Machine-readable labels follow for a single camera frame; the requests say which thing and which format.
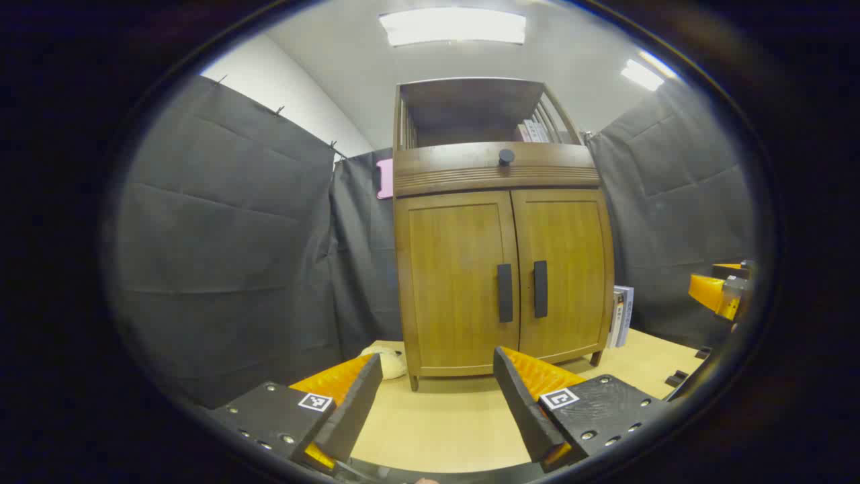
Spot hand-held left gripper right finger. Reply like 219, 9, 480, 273
492, 346, 671, 471

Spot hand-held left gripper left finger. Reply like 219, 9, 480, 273
202, 353, 384, 475

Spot black door handle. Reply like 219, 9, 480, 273
533, 260, 548, 319
497, 264, 513, 323

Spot wooden shoe cabinet door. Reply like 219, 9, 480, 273
511, 188, 613, 365
395, 191, 520, 377

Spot wooden double-door shoe cabinet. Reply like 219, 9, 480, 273
392, 77, 615, 392

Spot cream round object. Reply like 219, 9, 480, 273
361, 346, 408, 380

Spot pale blue upright book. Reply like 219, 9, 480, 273
617, 285, 634, 348

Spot small ceiling light panel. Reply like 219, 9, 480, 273
619, 50, 676, 91

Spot wooden ribbed drawer front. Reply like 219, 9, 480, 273
393, 143, 601, 198

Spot large ceiling light panel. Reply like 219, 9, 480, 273
378, 8, 527, 46

